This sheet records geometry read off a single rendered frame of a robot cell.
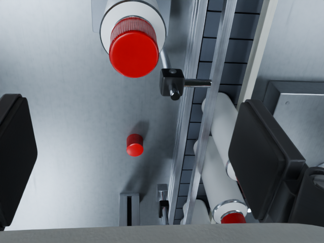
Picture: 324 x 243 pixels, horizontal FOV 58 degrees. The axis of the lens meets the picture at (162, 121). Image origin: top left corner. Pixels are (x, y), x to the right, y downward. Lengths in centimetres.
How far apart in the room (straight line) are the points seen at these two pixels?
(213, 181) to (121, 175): 26
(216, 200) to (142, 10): 30
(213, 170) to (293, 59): 26
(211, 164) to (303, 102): 21
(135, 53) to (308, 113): 45
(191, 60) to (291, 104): 21
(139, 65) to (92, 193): 54
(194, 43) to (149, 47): 27
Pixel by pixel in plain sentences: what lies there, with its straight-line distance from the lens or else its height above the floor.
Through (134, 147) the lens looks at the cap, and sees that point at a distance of 57.
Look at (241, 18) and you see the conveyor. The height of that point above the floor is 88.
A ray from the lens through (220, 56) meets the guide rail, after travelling 39.
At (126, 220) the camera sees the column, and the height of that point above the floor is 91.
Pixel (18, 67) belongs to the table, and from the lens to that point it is 55.
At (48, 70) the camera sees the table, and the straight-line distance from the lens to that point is 54.
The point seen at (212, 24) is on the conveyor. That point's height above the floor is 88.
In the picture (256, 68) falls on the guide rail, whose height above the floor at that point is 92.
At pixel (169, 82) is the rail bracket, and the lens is 38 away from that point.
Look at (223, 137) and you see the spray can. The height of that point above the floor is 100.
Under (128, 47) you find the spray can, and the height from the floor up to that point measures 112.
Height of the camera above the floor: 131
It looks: 56 degrees down
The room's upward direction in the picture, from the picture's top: 170 degrees clockwise
